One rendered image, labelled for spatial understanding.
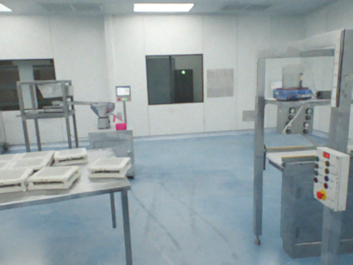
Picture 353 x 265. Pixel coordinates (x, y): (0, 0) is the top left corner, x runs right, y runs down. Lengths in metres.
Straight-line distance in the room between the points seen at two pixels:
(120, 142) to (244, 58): 4.32
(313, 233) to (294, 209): 0.28
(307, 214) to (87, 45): 5.80
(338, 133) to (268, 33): 6.40
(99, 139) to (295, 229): 2.82
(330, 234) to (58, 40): 6.47
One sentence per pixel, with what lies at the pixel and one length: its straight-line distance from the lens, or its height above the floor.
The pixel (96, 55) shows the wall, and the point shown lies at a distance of 7.01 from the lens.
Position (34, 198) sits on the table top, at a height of 0.82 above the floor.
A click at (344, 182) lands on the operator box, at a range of 1.50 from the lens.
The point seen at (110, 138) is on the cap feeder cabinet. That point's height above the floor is 0.65.
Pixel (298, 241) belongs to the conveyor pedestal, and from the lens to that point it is 2.64.
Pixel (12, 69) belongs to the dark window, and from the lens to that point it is 7.40.
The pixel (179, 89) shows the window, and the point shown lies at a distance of 7.07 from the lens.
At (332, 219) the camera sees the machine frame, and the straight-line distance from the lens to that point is 1.69.
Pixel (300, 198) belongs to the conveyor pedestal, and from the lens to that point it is 2.47.
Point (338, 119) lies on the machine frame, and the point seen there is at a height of 1.25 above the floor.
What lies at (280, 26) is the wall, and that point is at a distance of 7.98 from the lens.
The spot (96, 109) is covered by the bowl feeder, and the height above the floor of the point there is 1.06.
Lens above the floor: 1.46
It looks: 12 degrees down
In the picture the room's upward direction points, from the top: 2 degrees counter-clockwise
